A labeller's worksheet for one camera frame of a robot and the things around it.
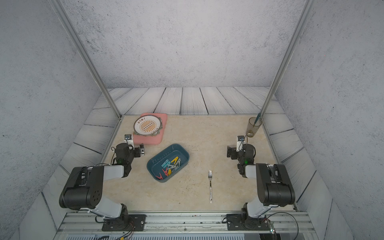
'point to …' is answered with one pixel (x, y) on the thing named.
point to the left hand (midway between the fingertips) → (137, 143)
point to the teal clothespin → (166, 163)
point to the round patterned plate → (147, 124)
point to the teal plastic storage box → (153, 165)
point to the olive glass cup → (251, 131)
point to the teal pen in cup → (257, 119)
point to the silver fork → (210, 174)
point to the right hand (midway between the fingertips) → (237, 145)
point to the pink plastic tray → (157, 139)
